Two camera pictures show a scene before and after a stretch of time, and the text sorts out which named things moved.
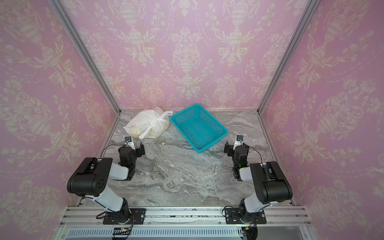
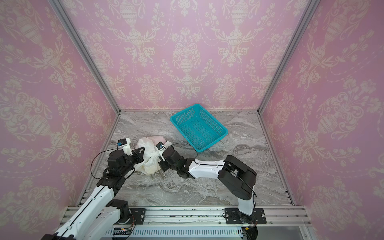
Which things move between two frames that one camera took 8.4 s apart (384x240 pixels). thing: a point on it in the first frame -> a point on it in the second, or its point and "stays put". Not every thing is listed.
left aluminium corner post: (82, 46) stays put
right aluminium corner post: (296, 37) stays put
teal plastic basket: (200, 127) stays put
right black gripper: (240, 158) -> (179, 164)
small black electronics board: (121, 231) stays put
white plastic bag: (152, 123) -> (150, 165)
